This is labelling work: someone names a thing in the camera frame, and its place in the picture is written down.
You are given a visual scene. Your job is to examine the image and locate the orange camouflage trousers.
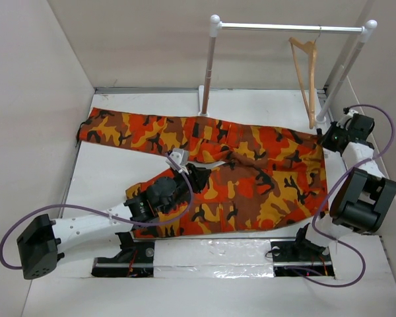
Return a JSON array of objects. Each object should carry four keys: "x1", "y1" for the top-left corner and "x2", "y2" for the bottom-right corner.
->
[{"x1": 77, "y1": 108, "x2": 329, "y2": 238}]

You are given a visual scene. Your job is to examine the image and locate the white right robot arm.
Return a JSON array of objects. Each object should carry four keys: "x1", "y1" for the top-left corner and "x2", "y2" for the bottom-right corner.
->
[{"x1": 292, "y1": 110, "x2": 396, "y2": 260}]

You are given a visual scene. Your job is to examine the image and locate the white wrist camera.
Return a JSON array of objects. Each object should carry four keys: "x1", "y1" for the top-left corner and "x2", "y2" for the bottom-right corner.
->
[
  {"x1": 166, "y1": 148, "x2": 189, "y2": 174},
  {"x1": 336, "y1": 107, "x2": 359, "y2": 129}
]

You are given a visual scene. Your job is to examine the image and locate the purple cable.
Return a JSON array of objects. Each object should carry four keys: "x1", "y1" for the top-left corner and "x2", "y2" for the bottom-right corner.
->
[
  {"x1": 292, "y1": 104, "x2": 396, "y2": 287},
  {"x1": 0, "y1": 153, "x2": 194, "y2": 269}
]

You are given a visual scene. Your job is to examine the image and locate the white clothes rack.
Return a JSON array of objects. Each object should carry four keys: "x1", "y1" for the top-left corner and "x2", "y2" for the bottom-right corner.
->
[{"x1": 199, "y1": 15, "x2": 378, "y2": 128}]

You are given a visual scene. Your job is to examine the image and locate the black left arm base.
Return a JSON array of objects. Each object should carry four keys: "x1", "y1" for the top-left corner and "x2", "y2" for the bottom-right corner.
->
[{"x1": 91, "y1": 241, "x2": 155, "y2": 278}]

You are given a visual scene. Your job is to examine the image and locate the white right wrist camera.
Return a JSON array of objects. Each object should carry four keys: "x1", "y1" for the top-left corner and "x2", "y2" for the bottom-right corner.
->
[{"x1": 336, "y1": 107, "x2": 359, "y2": 129}]

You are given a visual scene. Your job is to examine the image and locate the wooden clothes hanger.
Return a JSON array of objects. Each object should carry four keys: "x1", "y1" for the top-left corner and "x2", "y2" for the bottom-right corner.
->
[{"x1": 288, "y1": 37, "x2": 318, "y2": 129}]

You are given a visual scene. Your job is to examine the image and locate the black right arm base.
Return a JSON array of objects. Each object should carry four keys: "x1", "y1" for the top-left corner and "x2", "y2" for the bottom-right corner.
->
[{"x1": 265, "y1": 240, "x2": 335, "y2": 277}]

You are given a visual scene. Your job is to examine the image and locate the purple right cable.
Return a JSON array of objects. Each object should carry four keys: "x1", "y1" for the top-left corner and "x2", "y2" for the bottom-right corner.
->
[{"x1": 292, "y1": 104, "x2": 396, "y2": 287}]

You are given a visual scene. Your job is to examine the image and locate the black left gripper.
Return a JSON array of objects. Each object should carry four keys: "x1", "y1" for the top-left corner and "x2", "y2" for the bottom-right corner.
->
[{"x1": 160, "y1": 163, "x2": 209, "y2": 215}]

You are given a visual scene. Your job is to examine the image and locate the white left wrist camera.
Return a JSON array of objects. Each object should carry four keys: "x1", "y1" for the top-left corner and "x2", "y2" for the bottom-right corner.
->
[{"x1": 166, "y1": 148, "x2": 189, "y2": 174}]

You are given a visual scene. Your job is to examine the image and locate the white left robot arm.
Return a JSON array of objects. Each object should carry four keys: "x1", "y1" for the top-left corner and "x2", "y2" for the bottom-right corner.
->
[{"x1": 16, "y1": 164, "x2": 211, "y2": 280}]

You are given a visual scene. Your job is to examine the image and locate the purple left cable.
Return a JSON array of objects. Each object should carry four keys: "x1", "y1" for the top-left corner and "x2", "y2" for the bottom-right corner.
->
[{"x1": 0, "y1": 153, "x2": 194, "y2": 269}]

